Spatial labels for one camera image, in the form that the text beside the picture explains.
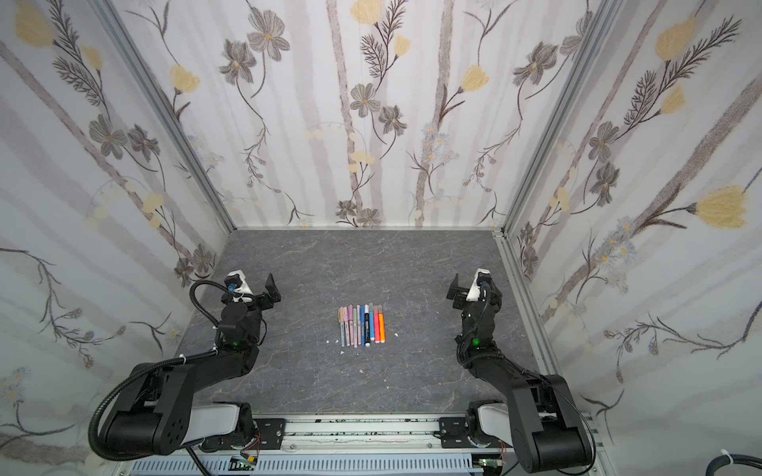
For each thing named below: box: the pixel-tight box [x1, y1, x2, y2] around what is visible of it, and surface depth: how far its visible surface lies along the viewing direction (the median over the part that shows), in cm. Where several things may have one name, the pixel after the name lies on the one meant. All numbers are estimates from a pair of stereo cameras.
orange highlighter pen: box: [378, 303, 386, 345], surface depth 95 cm
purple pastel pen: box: [348, 304, 355, 347], surface depth 95 cm
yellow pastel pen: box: [338, 306, 346, 348], surface depth 95 cm
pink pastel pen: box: [343, 306, 351, 347], surface depth 95 cm
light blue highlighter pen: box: [369, 302, 376, 342], surface depth 95 cm
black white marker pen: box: [364, 303, 372, 349], surface depth 95 cm
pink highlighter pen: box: [374, 305, 381, 345], surface depth 95 cm
